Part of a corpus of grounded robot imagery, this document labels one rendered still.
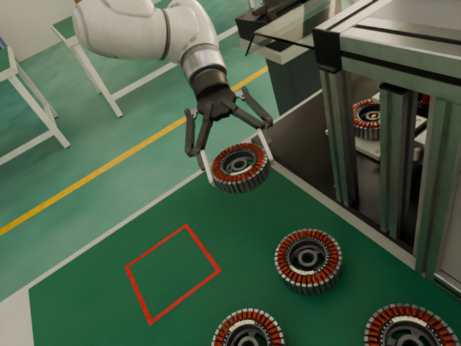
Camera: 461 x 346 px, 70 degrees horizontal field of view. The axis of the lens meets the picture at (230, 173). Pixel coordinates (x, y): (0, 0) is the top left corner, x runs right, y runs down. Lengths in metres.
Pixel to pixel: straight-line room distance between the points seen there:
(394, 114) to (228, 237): 0.41
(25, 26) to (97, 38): 6.39
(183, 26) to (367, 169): 0.47
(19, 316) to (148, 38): 0.64
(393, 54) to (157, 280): 0.56
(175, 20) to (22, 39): 6.42
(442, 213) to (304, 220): 0.28
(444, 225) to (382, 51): 0.23
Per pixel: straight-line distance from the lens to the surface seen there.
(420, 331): 0.56
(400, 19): 0.43
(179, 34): 0.73
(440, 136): 0.40
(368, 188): 0.69
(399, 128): 0.45
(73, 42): 2.93
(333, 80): 0.49
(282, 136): 0.85
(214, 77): 0.68
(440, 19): 0.42
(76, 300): 0.80
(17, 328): 0.87
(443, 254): 0.56
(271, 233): 0.67
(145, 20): 0.71
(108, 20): 0.69
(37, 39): 7.11
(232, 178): 0.59
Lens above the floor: 1.28
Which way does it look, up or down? 40 degrees down
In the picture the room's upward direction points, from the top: 23 degrees counter-clockwise
